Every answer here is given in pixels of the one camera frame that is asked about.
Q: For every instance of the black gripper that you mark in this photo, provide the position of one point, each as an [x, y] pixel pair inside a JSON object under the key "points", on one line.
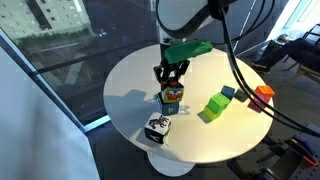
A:
{"points": [[171, 69]]}

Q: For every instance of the colourful orange purple soft cube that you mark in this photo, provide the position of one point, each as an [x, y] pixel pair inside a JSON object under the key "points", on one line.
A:
{"points": [[172, 92]]}

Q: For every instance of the light green building block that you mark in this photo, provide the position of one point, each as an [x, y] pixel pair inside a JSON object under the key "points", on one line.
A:
{"points": [[219, 102]]}

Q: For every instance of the yellow-green building block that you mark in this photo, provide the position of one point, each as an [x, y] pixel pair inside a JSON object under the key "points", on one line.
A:
{"points": [[210, 114]]}

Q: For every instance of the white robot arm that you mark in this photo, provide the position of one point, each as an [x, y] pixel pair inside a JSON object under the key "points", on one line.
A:
{"points": [[180, 16]]}

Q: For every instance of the blue building block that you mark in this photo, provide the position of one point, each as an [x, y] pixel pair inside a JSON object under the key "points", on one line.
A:
{"points": [[228, 92]]}

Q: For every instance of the magenta building block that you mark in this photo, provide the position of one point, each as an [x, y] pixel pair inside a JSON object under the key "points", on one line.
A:
{"points": [[256, 104]]}

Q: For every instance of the orange building block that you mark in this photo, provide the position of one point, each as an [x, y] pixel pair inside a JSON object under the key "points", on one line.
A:
{"points": [[265, 91]]}

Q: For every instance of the black white zebra soft cube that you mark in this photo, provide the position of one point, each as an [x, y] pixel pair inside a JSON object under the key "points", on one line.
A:
{"points": [[157, 128]]}

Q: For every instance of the white round table base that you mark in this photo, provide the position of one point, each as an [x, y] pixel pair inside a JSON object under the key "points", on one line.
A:
{"points": [[170, 167]]}

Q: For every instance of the dark blue clamp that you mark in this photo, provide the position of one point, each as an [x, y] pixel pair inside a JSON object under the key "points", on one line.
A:
{"points": [[248, 172]]}

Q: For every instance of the blue orange clamp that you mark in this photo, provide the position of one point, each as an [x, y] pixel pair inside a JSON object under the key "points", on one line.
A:
{"points": [[302, 150]]}

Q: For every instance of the grey perforated metal stand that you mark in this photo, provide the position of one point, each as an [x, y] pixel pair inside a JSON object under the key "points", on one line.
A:
{"points": [[296, 168]]}

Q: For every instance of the dark window frame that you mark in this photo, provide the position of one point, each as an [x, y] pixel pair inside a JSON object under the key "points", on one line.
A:
{"points": [[57, 100]]}

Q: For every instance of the chair with black frame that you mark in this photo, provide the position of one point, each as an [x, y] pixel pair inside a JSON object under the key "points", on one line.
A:
{"points": [[305, 71]]}

